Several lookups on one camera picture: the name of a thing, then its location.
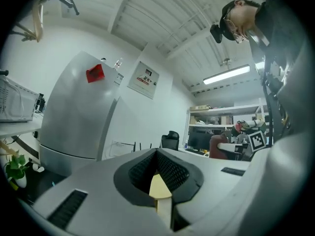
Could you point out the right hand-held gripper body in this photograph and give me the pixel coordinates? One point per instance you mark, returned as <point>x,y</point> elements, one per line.
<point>257,141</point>

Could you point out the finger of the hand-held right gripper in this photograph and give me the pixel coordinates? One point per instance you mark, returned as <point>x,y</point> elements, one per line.
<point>226,148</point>

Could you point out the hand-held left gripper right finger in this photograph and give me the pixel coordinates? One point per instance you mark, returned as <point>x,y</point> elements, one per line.
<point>209,176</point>

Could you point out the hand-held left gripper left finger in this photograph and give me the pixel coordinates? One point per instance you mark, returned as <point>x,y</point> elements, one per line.
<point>98,181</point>

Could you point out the colourful bag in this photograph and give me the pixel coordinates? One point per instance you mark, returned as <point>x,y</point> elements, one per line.
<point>242,126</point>

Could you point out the black monitor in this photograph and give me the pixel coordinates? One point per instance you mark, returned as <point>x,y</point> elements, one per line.
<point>199,140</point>

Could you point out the white storage shelf unit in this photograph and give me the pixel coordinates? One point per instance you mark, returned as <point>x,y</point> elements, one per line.
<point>221,110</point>

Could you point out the black high-back office chair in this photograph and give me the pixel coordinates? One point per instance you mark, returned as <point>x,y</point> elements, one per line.
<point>169,139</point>

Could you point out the silver refrigerator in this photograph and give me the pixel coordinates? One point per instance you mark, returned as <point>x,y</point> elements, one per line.
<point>73,112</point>

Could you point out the long ceiling tube light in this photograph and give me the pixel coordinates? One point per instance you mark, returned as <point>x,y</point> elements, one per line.
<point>226,74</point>

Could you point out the potted green plant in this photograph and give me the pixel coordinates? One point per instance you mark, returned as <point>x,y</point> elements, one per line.
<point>14,163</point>

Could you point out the white desk under microwave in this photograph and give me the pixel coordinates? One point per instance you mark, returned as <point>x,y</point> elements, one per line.
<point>14,129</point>

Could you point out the refrigerator energy label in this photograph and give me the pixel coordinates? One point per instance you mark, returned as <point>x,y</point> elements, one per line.
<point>119,79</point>

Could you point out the red paper decoration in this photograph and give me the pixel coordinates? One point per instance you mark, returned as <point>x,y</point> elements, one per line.
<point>94,73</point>

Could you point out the white electrical panel box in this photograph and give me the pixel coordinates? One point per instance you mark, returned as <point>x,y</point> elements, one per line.
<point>142,80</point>

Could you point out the person's black shirt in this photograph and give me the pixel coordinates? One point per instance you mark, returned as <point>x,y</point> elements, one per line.
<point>270,21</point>

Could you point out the person's head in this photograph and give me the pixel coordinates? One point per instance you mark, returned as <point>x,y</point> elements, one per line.
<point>241,16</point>

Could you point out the black coat stand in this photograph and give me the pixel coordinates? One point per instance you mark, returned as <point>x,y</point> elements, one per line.
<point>77,13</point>

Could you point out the white wall network box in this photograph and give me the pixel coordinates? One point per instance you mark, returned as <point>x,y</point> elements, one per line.
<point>120,149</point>

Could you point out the black head camera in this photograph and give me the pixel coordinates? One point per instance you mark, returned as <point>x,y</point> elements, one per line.
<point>216,33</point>

